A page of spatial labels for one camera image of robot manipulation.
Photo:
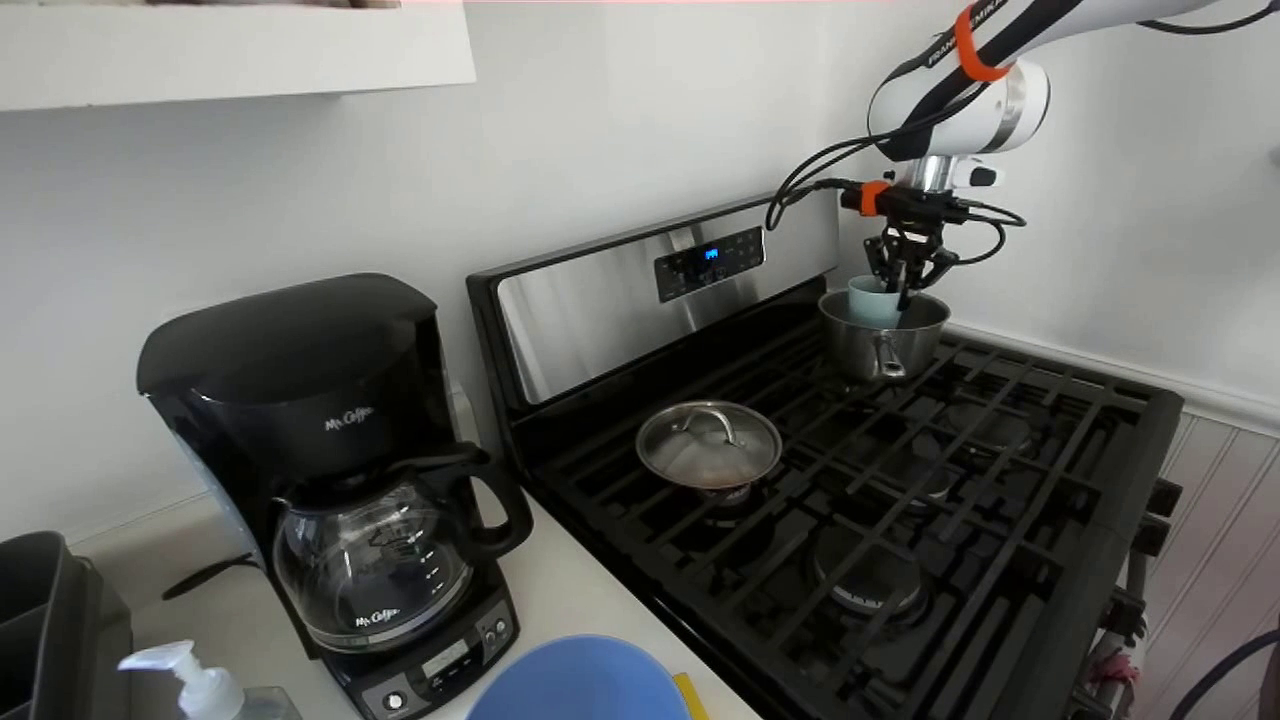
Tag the stainless steel pot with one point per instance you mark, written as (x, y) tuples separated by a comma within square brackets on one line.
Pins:
[(883, 350)]

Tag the red white oven towel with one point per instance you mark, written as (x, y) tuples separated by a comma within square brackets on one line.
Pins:
[(1114, 680)]

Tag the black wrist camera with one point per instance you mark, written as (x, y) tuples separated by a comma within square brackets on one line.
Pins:
[(921, 200)]

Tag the black dish rack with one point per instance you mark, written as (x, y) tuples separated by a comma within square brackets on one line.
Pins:
[(49, 624)]

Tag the black drip coffee maker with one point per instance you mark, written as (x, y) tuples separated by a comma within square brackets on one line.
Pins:
[(292, 362)]

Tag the blue plastic bowl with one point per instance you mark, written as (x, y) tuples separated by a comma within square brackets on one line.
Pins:
[(578, 680)]

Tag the glass coffee carafe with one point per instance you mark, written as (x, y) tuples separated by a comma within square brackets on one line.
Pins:
[(369, 566)]

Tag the stainless gas stove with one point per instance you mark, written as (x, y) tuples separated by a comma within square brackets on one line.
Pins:
[(933, 504)]

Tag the yellow sponge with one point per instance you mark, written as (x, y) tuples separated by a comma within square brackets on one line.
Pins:
[(695, 699)]

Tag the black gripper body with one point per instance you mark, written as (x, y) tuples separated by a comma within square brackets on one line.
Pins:
[(914, 247)]

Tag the glass pot lid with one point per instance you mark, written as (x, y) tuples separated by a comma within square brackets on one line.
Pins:
[(707, 445)]

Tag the white wall shelf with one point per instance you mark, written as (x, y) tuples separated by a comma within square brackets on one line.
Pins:
[(224, 53)]

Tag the black stove knob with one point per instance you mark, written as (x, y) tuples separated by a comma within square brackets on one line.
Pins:
[(1126, 619), (1154, 533), (1164, 497)]

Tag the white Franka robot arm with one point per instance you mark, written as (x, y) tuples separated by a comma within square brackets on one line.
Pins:
[(1022, 100)]

